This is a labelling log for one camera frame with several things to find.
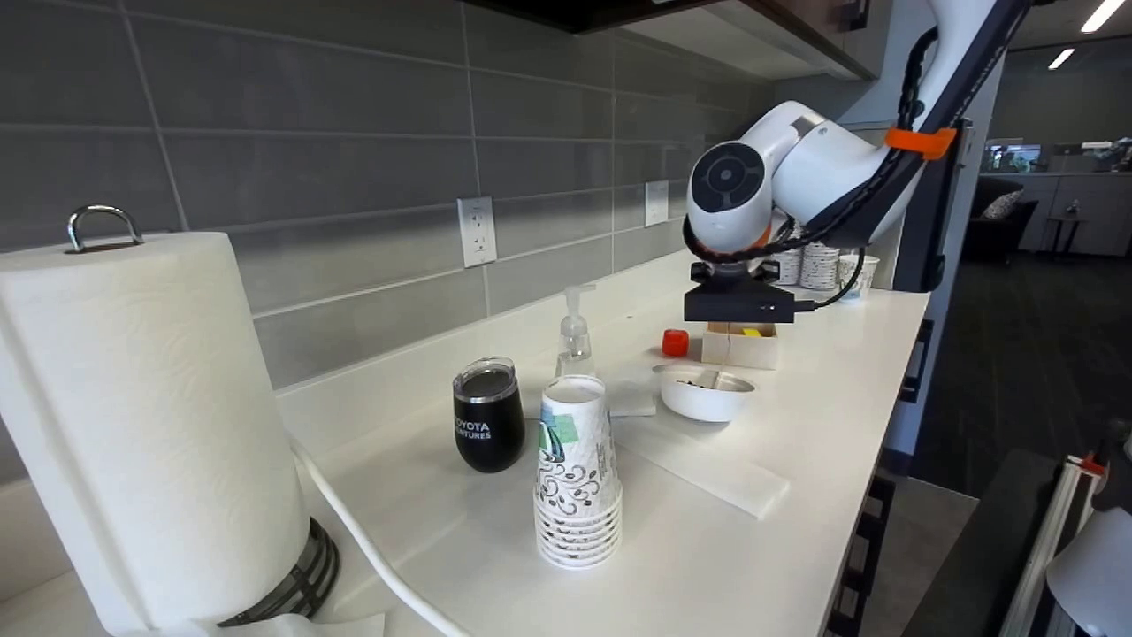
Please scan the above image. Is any white wall outlet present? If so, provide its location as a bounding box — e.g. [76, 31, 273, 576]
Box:
[645, 182, 668, 226]
[457, 197, 494, 266]

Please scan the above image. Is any white paper towel roll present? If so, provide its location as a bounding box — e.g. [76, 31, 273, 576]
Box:
[0, 233, 308, 635]

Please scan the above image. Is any black tumbler cup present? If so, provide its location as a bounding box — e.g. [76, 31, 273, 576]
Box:
[453, 356, 524, 474]

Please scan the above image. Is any metal paper towel holder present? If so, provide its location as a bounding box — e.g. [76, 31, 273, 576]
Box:
[65, 203, 341, 629]

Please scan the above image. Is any red toy piece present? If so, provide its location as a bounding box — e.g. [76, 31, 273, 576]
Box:
[660, 329, 690, 356]

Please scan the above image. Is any white bowl with coffee beans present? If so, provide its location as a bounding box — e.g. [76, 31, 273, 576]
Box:
[659, 364, 752, 426]

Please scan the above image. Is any cardboard box with toy food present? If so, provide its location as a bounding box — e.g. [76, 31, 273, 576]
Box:
[700, 322, 778, 368]

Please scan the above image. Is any stack of patterned paper cups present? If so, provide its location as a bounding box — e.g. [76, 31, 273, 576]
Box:
[534, 375, 621, 569]

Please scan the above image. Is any clear glass flask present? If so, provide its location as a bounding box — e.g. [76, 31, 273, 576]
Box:
[554, 286, 589, 380]

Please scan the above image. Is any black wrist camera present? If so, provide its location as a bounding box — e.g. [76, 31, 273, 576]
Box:
[682, 286, 797, 322]

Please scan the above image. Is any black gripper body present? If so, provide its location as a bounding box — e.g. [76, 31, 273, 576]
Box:
[690, 259, 783, 286]

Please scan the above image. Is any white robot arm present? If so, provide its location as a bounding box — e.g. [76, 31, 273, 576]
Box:
[682, 0, 1034, 286]

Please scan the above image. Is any white cable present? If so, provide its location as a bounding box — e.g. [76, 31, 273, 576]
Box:
[285, 446, 471, 637]

